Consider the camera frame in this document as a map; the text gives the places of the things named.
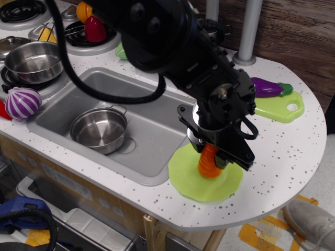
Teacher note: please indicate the light green plastic plate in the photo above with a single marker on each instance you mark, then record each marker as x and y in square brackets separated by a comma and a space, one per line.
[188, 180]

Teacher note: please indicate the dark red toy pepper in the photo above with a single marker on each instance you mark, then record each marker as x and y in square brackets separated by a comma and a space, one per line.
[94, 30]

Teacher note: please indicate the blue clamp handle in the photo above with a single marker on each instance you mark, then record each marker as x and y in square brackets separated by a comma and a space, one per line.
[25, 213]

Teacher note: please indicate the steel pot on stove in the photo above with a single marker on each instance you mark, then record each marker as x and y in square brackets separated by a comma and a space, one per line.
[34, 62]

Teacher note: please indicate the grey toy sink basin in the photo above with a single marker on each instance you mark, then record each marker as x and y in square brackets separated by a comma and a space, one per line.
[153, 133]

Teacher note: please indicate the purple toy eggplant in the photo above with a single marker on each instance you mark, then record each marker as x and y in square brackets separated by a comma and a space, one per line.
[266, 89]

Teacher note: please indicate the orange toy carrot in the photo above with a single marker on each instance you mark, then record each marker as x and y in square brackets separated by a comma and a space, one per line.
[206, 165]

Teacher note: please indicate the small steel pot in sink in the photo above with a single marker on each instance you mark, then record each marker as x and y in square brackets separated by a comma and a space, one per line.
[101, 129]

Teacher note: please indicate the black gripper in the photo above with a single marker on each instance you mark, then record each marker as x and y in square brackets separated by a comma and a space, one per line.
[230, 140]

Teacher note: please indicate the green cutting board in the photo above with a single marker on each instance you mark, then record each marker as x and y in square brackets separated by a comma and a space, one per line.
[281, 109]

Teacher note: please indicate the grey support pole right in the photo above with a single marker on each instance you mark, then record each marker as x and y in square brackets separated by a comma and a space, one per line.
[245, 56]

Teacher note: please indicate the lidded steel pot behind faucet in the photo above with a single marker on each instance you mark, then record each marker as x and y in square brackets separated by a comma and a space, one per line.
[215, 28]

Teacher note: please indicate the red toy piece left edge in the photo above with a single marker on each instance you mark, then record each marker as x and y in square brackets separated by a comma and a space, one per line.
[3, 112]

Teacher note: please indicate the grey shoe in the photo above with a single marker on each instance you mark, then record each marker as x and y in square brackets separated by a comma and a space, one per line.
[310, 226]

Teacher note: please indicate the orange toy pumpkin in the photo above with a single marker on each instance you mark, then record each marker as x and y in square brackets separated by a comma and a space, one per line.
[83, 11]

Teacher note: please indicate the steel pot lid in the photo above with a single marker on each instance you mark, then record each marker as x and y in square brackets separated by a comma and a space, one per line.
[10, 43]

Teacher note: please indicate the grey support pole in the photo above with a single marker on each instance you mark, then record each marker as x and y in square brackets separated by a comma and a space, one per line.
[212, 9]
[245, 56]

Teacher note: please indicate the yellow toy corn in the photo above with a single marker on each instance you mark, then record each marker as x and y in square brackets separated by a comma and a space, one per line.
[45, 34]

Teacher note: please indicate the grey support pole middle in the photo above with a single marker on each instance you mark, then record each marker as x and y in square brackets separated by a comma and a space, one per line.
[212, 9]

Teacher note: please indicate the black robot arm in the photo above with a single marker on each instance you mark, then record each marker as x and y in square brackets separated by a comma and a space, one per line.
[164, 37]

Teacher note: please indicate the wire whisk utensil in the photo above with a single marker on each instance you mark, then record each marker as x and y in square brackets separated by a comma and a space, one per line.
[73, 30]

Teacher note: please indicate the purple striped toy onion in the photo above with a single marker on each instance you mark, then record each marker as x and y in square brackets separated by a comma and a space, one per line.
[22, 103]

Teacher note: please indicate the green toy bitter gourd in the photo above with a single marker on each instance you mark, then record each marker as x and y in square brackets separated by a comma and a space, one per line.
[120, 52]

